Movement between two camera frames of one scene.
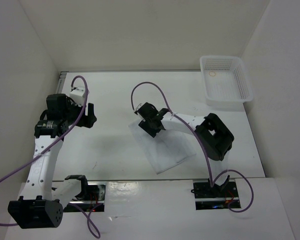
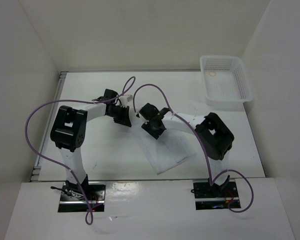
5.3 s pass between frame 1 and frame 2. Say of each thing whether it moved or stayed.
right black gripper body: stayed
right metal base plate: stayed
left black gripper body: moved
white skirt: stayed
